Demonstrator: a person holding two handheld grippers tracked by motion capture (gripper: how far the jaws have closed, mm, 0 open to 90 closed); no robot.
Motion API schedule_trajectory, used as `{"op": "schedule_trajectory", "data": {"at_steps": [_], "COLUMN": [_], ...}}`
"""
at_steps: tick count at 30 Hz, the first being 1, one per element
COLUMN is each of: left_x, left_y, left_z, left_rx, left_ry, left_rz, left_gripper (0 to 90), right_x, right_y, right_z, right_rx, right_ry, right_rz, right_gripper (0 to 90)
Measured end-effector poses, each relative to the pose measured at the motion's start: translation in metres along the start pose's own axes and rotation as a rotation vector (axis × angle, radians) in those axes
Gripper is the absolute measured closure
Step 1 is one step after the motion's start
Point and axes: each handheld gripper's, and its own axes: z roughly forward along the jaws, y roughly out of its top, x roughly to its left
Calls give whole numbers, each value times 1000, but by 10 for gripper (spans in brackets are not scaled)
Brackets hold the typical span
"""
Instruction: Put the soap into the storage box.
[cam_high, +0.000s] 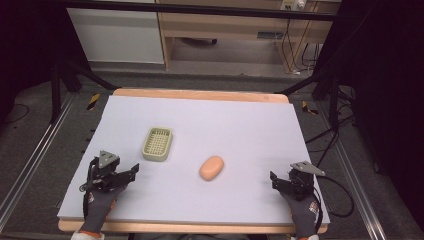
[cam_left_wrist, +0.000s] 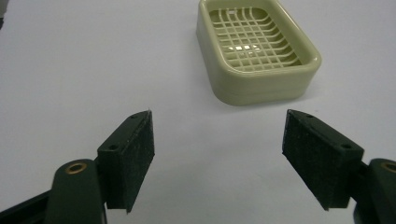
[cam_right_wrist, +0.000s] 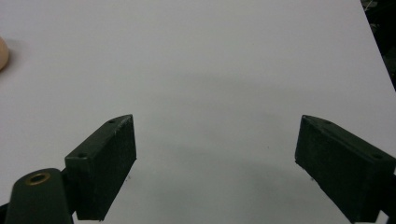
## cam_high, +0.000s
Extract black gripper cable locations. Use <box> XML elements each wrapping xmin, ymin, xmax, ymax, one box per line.
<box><xmin>79</xmin><ymin>159</ymin><xmax>98</xmax><ymax>219</ymax></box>
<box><xmin>313</xmin><ymin>174</ymin><xmax>355</xmax><ymax>218</ymax></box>

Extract white table mat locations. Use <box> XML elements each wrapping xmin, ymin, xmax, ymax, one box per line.
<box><xmin>56</xmin><ymin>95</ymin><xmax>331</xmax><ymax>225</ymax></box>

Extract orange soap bar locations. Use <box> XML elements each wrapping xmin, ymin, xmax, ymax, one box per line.
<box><xmin>198</xmin><ymin>155</ymin><xmax>225</xmax><ymax>182</ymax></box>

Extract pale green soap dish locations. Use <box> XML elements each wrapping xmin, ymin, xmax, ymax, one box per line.
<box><xmin>141</xmin><ymin>126</ymin><xmax>174</xmax><ymax>163</ymax></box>

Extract thin black floor cable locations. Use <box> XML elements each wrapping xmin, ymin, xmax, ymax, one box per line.
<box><xmin>3</xmin><ymin>103</ymin><xmax>31</xmax><ymax>126</ymax></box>

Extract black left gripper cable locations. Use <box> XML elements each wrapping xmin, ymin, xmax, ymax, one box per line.
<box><xmin>79</xmin><ymin>159</ymin><xmax>98</xmax><ymax>219</ymax></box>

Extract black cables under desk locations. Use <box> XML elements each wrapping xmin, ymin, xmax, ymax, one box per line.
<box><xmin>280</xmin><ymin>19</ymin><xmax>322</xmax><ymax>75</ymax></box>

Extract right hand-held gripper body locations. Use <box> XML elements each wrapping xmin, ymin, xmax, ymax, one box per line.
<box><xmin>287</xmin><ymin>160</ymin><xmax>327</xmax><ymax>202</ymax></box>

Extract yellow black striped marker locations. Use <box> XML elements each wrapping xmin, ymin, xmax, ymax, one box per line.
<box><xmin>86</xmin><ymin>92</ymin><xmax>101</xmax><ymax>111</ymax></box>
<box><xmin>301</xmin><ymin>99</ymin><xmax>320</xmax><ymax>117</ymax></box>

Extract person's left hand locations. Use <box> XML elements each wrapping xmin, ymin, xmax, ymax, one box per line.
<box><xmin>79</xmin><ymin>185</ymin><xmax>127</xmax><ymax>235</ymax></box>

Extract black floor cables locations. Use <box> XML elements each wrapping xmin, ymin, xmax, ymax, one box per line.
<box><xmin>304</xmin><ymin>85</ymin><xmax>358</xmax><ymax>168</ymax></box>

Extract black frame crossbar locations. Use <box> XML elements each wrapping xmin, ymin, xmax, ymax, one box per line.
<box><xmin>62</xmin><ymin>0</ymin><xmax>338</xmax><ymax>22</ymax></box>

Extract white power strip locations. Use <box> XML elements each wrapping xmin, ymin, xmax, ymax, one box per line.
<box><xmin>280</xmin><ymin>0</ymin><xmax>307</xmax><ymax>11</ymax></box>

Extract wooden table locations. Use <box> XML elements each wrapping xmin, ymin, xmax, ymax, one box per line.
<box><xmin>57</xmin><ymin>87</ymin><xmax>330</xmax><ymax>235</ymax></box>

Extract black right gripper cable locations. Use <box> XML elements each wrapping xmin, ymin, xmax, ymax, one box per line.
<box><xmin>313</xmin><ymin>174</ymin><xmax>355</xmax><ymax>218</ymax></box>

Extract person's right hand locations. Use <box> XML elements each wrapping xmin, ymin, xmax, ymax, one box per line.
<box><xmin>279</xmin><ymin>191</ymin><xmax>323</xmax><ymax>239</ymax></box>

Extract metal floor rail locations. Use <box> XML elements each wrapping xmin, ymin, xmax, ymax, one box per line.
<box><xmin>318</xmin><ymin>101</ymin><xmax>389</xmax><ymax>240</ymax></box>
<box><xmin>0</xmin><ymin>94</ymin><xmax>77</xmax><ymax>232</ymax></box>

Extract black metal stand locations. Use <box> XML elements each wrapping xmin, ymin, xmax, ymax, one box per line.
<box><xmin>274</xmin><ymin>64</ymin><xmax>342</xmax><ymax>132</ymax></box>
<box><xmin>49</xmin><ymin>58</ymin><xmax>118</xmax><ymax>125</ymax></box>

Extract wooden desk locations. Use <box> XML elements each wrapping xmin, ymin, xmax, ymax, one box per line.
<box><xmin>155</xmin><ymin>0</ymin><xmax>342</xmax><ymax>73</ymax></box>

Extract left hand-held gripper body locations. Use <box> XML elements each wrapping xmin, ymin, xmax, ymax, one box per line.
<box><xmin>87</xmin><ymin>150</ymin><xmax>122</xmax><ymax>194</ymax></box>

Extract white cabinet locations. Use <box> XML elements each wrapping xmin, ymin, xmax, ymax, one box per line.
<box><xmin>66</xmin><ymin>7</ymin><xmax>165</xmax><ymax>65</ymax></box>

